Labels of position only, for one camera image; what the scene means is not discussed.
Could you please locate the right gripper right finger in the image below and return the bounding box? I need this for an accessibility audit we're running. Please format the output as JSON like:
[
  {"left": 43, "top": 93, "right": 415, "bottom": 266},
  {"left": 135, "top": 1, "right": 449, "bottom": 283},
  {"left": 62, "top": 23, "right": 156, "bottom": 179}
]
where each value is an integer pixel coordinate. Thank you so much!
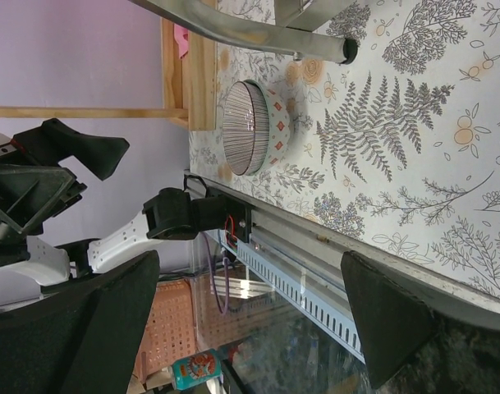
[{"left": 340, "top": 250, "right": 500, "bottom": 394}]

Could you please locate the aluminium rail frame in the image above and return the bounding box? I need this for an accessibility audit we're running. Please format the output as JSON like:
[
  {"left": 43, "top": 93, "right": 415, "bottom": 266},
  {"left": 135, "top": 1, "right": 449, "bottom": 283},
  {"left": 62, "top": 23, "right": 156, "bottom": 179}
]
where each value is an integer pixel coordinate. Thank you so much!
[{"left": 184, "top": 172, "right": 500, "bottom": 360}]

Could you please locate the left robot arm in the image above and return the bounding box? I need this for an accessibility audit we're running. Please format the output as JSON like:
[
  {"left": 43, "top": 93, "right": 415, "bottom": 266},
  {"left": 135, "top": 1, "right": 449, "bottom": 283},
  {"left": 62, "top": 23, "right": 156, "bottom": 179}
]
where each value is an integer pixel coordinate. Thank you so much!
[{"left": 0, "top": 118, "right": 227, "bottom": 287}]

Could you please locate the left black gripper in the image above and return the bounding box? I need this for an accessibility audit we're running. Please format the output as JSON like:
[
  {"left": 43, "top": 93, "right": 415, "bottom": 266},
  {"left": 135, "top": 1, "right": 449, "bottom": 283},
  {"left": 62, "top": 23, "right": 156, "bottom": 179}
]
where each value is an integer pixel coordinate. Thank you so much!
[{"left": 0, "top": 118, "right": 130, "bottom": 245}]

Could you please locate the orange plastic basket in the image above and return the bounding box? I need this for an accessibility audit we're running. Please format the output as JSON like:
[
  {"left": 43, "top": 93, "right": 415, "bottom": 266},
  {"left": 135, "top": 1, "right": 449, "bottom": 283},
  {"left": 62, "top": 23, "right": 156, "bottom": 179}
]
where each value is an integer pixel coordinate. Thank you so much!
[{"left": 133, "top": 279, "right": 196, "bottom": 383}]

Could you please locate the wooden tray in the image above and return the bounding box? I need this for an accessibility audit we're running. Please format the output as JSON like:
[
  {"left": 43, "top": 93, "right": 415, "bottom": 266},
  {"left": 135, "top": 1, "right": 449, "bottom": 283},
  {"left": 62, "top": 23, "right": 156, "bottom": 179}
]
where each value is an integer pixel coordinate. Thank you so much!
[{"left": 160, "top": 19, "right": 217, "bottom": 131}]

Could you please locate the wooden clothes rack frame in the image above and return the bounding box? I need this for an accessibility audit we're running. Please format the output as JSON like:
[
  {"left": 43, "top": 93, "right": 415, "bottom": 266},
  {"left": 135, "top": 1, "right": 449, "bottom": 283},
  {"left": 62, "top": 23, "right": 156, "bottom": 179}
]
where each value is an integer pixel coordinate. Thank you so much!
[{"left": 0, "top": 106, "right": 188, "bottom": 119}]

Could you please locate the stainless steel dish rack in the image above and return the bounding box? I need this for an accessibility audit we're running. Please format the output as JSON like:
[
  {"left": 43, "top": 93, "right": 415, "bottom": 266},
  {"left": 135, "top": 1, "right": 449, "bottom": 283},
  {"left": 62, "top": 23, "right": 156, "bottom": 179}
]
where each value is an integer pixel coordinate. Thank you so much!
[{"left": 133, "top": 1, "right": 358, "bottom": 64}]

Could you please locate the purple striped bowl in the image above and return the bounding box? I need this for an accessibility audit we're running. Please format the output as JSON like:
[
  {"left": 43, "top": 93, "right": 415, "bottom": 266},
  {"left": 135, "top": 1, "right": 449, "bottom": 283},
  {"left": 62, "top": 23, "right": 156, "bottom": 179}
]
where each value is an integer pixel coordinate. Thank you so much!
[{"left": 222, "top": 80, "right": 293, "bottom": 176}]

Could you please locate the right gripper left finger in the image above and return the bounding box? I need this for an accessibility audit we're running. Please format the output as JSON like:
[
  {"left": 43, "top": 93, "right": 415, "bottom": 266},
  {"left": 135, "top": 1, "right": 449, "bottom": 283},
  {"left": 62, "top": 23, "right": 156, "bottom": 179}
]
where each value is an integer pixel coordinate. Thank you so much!
[{"left": 0, "top": 250, "right": 159, "bottom": 393}]

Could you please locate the pink cloth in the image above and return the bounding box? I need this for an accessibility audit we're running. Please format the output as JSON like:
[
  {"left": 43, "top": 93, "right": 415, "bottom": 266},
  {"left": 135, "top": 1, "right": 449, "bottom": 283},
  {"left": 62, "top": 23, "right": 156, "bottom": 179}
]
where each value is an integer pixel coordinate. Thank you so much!
[{"left": 173, "top": 25, "right": 189, "bottom": 58}]

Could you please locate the teal drink can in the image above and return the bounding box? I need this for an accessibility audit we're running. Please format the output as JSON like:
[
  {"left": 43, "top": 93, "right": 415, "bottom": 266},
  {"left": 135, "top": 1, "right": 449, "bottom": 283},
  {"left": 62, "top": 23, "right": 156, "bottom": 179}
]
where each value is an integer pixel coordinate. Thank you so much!
[{"left": 170, "top": 349, "right": 222, "bottom": 391}]

